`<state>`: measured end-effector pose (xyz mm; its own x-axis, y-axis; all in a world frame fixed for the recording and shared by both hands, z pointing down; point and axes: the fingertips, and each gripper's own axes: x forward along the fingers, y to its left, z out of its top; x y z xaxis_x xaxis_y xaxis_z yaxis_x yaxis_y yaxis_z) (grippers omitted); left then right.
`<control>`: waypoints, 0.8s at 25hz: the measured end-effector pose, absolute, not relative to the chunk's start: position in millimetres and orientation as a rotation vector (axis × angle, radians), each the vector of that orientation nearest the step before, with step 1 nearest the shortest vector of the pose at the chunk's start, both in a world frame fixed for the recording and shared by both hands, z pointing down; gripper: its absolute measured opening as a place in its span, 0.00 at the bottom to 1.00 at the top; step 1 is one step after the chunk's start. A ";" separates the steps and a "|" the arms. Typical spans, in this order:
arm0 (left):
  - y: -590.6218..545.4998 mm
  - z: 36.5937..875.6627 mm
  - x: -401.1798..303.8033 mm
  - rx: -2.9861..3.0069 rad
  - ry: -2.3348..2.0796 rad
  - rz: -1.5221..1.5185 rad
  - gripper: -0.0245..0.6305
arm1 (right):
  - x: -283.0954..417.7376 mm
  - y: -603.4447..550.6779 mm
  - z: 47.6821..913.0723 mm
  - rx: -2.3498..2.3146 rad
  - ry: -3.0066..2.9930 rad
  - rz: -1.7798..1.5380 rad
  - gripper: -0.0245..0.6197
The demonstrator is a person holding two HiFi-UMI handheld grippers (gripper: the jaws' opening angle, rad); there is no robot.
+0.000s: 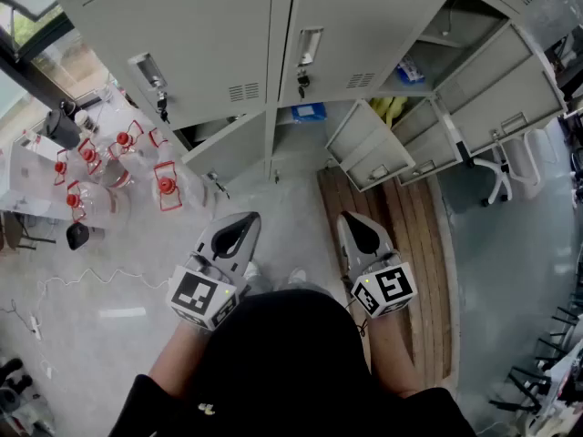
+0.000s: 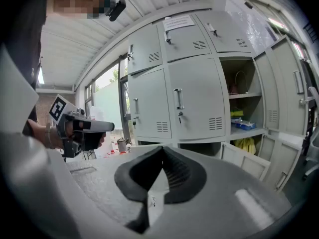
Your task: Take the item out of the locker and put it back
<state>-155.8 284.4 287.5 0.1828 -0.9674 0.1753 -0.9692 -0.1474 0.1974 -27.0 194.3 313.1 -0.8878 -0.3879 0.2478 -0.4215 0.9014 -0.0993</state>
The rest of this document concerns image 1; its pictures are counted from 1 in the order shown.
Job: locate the person's leg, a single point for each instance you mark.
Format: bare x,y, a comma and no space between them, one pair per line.
260,287
314,288

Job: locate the person's left leg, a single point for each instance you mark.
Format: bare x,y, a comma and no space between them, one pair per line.
260,287

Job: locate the person's right white shoe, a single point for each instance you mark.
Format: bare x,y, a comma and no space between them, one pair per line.
297,275

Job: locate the person's black shirt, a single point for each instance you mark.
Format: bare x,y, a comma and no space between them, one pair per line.
282,358

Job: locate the grey metal locker cabinet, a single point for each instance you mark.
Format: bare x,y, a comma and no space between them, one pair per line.
205,39

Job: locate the open grey cabinet door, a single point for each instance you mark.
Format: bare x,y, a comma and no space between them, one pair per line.
364,148
501,94
423,139
228,148

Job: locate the blue white packet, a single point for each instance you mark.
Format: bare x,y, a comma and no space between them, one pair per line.
410,73

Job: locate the black window frame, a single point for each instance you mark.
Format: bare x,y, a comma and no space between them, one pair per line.
27,73

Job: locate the person's left forearm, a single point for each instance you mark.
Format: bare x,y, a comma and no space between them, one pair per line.
177,362

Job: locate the brown wooden chair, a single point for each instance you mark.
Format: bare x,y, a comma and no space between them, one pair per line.
10,232

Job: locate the person's left white shoe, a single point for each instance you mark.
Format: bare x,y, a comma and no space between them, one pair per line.
251,270

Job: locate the white paper cup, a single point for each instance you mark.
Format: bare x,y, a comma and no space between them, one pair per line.
85,121

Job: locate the wooden plank platform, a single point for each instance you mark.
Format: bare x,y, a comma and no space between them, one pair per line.
423,244

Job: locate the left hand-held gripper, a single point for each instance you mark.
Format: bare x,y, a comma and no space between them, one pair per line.
200,296

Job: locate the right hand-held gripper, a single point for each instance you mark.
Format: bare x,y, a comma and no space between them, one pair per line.
387,289

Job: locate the person's right leg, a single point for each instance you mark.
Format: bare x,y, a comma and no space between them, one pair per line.
314,288

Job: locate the white power strip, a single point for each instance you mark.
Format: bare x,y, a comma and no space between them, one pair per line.
35,327

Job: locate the person's right forearm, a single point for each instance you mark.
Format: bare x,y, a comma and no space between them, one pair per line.
396,358

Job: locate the row of black chairs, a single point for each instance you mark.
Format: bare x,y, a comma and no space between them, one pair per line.
524,380

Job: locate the blue plastic bag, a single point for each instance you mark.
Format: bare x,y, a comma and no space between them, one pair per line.
309,113

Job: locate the black kettle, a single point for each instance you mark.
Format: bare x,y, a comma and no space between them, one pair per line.
61,130

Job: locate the yellow-green object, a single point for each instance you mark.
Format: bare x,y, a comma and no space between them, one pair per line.
387,109

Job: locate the white table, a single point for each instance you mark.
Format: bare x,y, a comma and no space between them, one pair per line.
27,171

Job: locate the black dumbbells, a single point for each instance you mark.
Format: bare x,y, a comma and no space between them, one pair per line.
11,367

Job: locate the person's white shoe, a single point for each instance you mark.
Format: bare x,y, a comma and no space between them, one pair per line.
297,275
251,270

